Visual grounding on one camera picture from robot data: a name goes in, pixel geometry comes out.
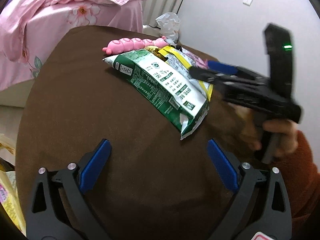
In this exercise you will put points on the bed with pink sheet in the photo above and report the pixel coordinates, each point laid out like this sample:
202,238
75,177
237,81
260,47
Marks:
17,78

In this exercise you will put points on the clear plastic bag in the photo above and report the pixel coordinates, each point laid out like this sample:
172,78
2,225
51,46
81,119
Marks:
169,24

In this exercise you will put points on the person's right hand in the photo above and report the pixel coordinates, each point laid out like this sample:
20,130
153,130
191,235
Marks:
287,130

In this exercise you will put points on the pink snack packet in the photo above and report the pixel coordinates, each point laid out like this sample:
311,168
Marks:
199,61

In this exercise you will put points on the pink caterpillar toy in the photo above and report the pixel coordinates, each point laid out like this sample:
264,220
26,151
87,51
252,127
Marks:
125,44

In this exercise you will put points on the brown table cloth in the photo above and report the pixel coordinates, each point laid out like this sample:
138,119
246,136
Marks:
154,185

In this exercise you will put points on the green white snack bag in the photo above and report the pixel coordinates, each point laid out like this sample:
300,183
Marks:
172,94

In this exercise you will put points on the orange sleeve forearm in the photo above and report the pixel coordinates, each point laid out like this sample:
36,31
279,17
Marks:
301,179

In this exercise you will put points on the yellow trash bag bin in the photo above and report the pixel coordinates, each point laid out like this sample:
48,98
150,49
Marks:
9,196

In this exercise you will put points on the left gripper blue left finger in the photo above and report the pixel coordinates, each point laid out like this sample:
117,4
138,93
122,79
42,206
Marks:
91,165

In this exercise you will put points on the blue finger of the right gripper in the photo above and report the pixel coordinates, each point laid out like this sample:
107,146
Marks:
227,68
209,76

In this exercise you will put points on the yellow white snack bag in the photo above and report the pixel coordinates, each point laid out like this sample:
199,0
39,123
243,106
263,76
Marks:
181,63

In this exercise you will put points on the white wall socket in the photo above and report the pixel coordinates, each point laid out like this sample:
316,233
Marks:
247,2

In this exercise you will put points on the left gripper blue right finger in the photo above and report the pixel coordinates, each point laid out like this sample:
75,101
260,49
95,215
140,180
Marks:
230,170

